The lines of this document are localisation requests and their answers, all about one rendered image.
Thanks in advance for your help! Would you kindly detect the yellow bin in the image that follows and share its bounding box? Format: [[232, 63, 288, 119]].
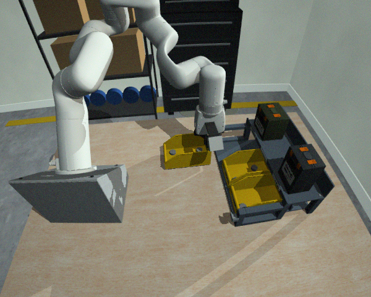
[[223, 148, 270, 188], [230, 173, 283, 213], [163, 133, 211, 169]]

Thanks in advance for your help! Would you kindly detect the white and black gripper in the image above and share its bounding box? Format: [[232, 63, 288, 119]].
[[194, 105, 225, 148]]

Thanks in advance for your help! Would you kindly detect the dark green case with orange latches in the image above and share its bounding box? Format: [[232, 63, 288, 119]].
[[254, 103, 290, 141]]

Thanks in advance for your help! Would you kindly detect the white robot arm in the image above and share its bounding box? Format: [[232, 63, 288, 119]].
[[49, 0, 228, 174]]

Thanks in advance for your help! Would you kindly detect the dark grey bin shelf rack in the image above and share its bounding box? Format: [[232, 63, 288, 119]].
[[215, 117, 335, 227]]

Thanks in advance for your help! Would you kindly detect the black case with orange latches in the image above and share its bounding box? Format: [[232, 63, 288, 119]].
[[278, 144, 326, 194]]

